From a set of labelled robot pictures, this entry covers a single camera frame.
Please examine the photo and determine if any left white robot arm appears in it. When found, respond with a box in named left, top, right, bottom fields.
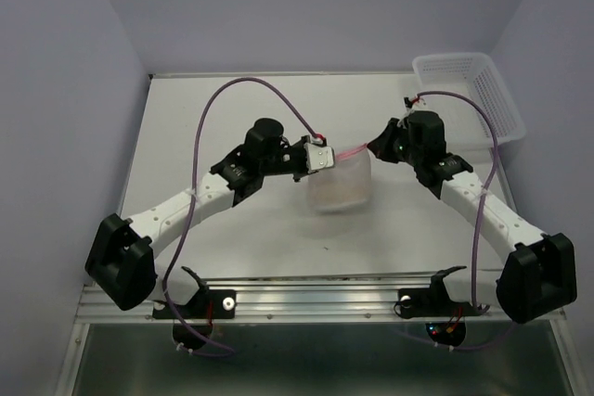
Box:
left=84, top=118, right=312, bottom=316

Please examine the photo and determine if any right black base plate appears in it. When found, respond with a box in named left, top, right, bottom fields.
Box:
left=394, top=266, right=481, bottom=319

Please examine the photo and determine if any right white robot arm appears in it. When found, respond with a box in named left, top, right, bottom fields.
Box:
left=368, top=111, right=577, bottom=324

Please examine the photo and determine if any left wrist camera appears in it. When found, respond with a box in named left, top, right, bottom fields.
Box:
left=303, top=143, right=335, bottom=174

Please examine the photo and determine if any white plastic basket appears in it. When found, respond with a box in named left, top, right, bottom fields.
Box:
left=412, top=52, right=526, bottom=152

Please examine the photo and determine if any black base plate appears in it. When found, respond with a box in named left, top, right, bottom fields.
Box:
left=394, top=266, right=481, bottom=319
left=176, top=266, right=237, bottom=322

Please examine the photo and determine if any aluminium mounting rail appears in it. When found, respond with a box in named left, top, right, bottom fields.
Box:
left=73, top=275, right=568, bottom=325

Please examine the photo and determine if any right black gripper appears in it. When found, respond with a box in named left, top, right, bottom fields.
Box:
left=368, top=116, right=422, bottom=166

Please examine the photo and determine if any white mesh laundry bag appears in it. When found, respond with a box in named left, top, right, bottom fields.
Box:
left=306, top=145, right=372, bottom=213

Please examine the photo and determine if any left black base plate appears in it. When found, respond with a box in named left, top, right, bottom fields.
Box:
left=176, top=266, right=237, bottom=322

